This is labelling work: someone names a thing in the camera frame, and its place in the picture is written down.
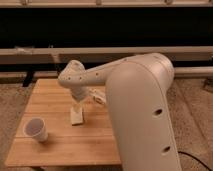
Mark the white sponge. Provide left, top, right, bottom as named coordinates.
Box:
left=70, top=107, right=84, bottom=126

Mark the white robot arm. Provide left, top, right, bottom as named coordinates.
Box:
left=58, top=53, right=182, bottom=171

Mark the white plastic bottle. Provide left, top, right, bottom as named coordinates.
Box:
left=90, top=89, right=106, bottom=105

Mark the white paper cup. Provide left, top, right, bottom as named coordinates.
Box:
left=23, top=118, right=48, bottom=143

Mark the grey metal rail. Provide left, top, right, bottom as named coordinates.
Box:
left=0, top=46, right=213, bottom=65

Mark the black cable on floor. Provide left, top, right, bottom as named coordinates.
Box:
left=178, top=151, right=213, bottom=171

